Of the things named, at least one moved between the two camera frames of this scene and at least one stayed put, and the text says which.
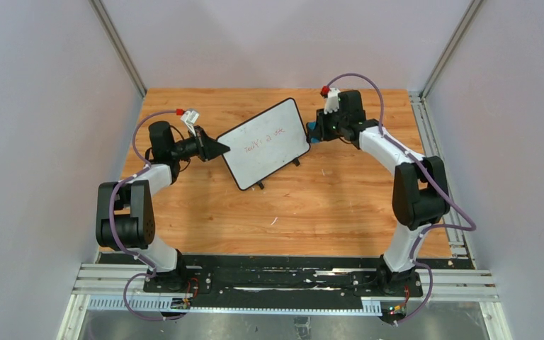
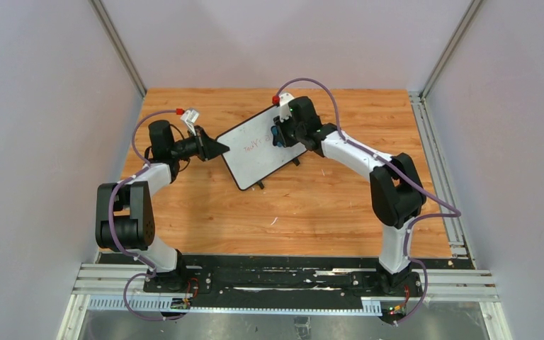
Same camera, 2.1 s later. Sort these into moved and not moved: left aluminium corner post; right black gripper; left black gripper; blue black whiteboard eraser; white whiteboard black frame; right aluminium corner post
Moved: blue black whiteboard eraser; right black gripper
Not moved: left black gripper; white whiteboard black frame; right aluminium corner post; left aluminium corner post
